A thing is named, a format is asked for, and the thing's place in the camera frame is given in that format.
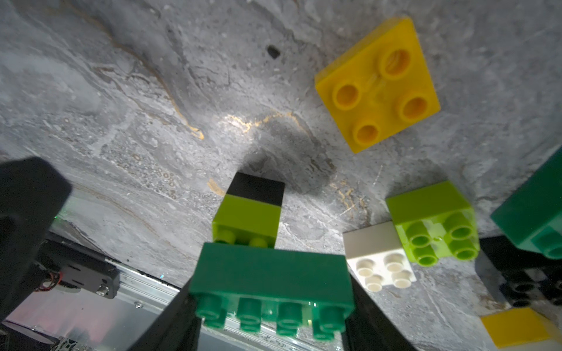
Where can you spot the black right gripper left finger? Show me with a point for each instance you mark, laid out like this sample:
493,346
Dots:
177,327

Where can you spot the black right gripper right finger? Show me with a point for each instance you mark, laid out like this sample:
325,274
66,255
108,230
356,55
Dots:
368,328

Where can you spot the dark green long brick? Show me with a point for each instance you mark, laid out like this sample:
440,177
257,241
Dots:
531,217
261,285

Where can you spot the lime green square brick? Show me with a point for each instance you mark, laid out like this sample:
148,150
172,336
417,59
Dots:
242,221

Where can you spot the yellow square brick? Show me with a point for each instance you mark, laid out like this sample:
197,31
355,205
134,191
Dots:
522,329
379,87

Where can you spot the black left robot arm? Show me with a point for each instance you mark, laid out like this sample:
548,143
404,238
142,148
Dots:
32,193

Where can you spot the white square brick lower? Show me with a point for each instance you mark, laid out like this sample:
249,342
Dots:
377,258

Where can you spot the lime green brick centre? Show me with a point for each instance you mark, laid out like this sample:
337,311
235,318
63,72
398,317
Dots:
435,222

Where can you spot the black square brick centre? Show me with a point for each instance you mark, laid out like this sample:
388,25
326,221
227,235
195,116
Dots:
517,277

